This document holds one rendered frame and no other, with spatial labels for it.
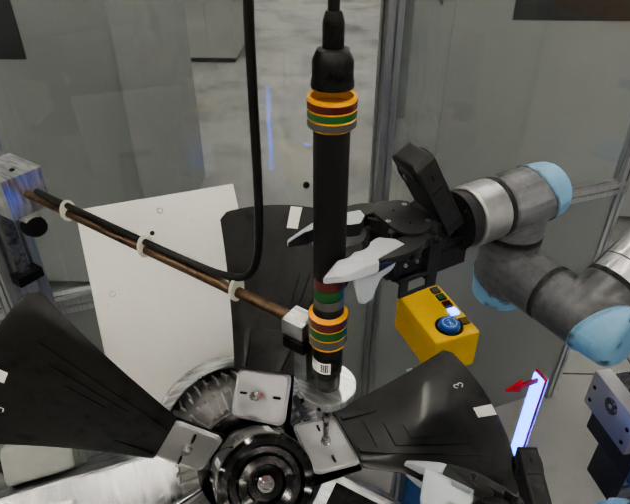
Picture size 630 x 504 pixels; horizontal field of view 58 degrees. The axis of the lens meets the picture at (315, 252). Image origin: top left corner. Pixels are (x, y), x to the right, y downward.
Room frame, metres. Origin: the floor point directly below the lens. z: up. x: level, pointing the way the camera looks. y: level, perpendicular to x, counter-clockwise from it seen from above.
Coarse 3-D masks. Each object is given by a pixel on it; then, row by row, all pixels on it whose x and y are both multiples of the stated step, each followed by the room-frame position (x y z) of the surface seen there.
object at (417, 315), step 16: (400, 304) 0.91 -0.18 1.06; (416, 304) 0.90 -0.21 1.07; (432, 304) 0.90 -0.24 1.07; (400, 320) 0.91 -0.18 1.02; (416, 320) 0.85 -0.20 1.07; (432, 320) 0.85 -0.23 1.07; (416, 336) 0.84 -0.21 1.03; (432, 336) 0.80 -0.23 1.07; (448, 336) 0.80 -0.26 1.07; (464, 336) 0.80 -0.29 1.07; (416, 352) 0.84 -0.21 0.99; (432, 352) 0.79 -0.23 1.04; (464, 352) 0.81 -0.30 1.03
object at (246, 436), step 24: (240, 432) 0.45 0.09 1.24; (264, 432) 0.43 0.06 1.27; (288, 432) 0.50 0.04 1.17; (216, 456) 0.43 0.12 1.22; (240, 456) 0.40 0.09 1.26; (264, 456) 0.41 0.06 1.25; (288, 456) 0.42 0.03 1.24; (216, 480) 0.38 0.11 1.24; (240, 480) 0.39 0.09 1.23; (288, 480) 0.40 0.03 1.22; (312, 480) 0.40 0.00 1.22
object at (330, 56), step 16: (336, 16) 0.46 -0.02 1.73; (336, 32) 0.46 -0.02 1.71; (320, 48) 0.47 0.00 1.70; (336, 48) 0.46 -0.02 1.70; (320, 64) 0.46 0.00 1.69; (336, 64) 0.45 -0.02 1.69; (352, 64) 0.46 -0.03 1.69; (320, 80) 0.46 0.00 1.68; (336, 80) 0.45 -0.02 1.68; (352, 80) 0.46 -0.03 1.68; (320, 352) 0.46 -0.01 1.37; (336, 352) 0.46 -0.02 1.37; (320, 368) 0.45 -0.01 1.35; (336, 368) 0.46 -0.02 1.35; (320, 384) 0.46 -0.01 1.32; (336, 384) 0.46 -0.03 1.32
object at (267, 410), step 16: (240, 384) 0.52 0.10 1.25; (256, 384) 0.51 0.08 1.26; (272, 384) 0.50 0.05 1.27; (288, 384) 0.49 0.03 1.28; (240, 400) 0.50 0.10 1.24; (272, 400) 0.49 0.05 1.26; (288, 400) 0.48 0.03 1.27; (240, 416) 0.49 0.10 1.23; (256, 416) 0.48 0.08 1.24; (272, 416) 0.47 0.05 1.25
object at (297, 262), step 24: (240, 216) 0.69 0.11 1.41; (264, 216) 0.68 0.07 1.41; (288, 216) 0.67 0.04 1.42; (312, 216) 0.66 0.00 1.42; (240, 240) 0.67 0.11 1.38; (264, 240) 0.66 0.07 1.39; (240, 264) 0.64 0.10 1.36; (264, 264) 0.63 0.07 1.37; (288, 264) 0.62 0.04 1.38; (312, 264) 0.61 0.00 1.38; (264, 288) 0.60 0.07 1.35; (288, 288) 0.59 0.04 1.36; (312, 288) 0.58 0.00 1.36; (240, 312) 0.59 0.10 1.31; (264, 312) 0.58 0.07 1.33; (240, 336) 0.57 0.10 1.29; (264, 336) 0.55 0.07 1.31; (240, 360) 0.54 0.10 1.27; (264, 360) 0.53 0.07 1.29; (288, 360) 0.51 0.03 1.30
